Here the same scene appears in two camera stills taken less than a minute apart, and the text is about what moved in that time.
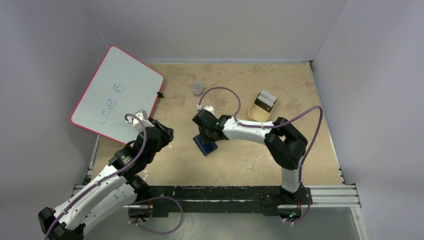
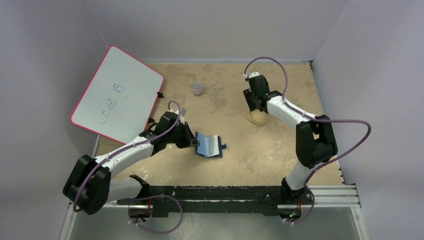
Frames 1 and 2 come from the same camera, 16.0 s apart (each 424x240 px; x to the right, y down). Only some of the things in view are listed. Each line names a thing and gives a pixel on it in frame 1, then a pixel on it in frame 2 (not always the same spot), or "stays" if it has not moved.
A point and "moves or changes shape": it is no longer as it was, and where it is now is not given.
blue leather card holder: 206,148 moves or changes shape
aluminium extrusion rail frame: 345,195 stays
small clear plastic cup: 197,87 stays
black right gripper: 205,131 to 250,100
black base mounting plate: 251,199 stays
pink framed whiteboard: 120,85 stays
